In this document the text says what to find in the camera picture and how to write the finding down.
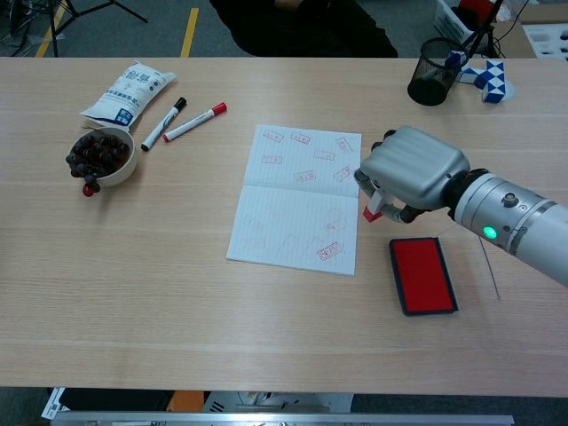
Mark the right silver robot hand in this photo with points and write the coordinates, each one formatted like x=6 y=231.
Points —
x=412 y=168

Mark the white and red stamp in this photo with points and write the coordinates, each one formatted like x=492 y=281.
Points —
x=370 y=213

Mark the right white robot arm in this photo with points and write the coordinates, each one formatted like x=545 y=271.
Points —
x=519 y=222

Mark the black mesh pen holder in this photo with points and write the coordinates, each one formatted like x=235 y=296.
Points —
x=428 y=86

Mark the red ink pad black case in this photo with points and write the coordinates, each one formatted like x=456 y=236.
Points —
x=421 y=277

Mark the blue white snake cube toy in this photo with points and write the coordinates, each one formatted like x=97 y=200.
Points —
x=493 y=84

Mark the clear plastic ink pad lid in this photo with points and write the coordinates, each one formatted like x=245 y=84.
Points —
x=470 y=275

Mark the white plastic basket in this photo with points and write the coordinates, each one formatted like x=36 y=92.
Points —
x=450 y=26

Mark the brown cardboard box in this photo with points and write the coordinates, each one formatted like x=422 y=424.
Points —
x=515 y=40

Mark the person in black clothing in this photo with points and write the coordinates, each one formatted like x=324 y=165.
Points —
x=310 y=31

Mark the red box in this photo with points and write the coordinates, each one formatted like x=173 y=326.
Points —
x=477 y=6

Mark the white foam tray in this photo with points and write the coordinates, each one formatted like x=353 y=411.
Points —
x=550 y=42

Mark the red cap whiteboard marker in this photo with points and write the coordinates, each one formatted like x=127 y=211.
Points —
x=195 y=120

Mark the black cap whiteboard marker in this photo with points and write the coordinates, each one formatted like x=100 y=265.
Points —
x=162 y=126

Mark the white machine base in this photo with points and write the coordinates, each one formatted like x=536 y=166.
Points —
x=266 y=401

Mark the beige bowl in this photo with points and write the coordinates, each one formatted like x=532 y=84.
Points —
x=122 y=175

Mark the white salt bag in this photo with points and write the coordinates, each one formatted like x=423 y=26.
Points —
x=128 y=93

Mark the dark grape bunch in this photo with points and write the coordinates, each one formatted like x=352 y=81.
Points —
x=95 y=153

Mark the small red grape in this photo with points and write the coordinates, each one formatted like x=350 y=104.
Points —
x=89 y=191

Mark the orange object under table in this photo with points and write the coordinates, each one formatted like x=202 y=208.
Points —
x=184 y=401

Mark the black tripod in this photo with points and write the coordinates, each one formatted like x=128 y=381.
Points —
x=53 y=31

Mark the white printed paper sheet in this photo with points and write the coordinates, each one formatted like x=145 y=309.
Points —
x=53 y=404

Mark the black camera stand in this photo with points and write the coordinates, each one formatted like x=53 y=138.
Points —
x=481 y=31

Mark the aluminium rail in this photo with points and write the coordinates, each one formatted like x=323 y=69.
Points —
x=266 y=420

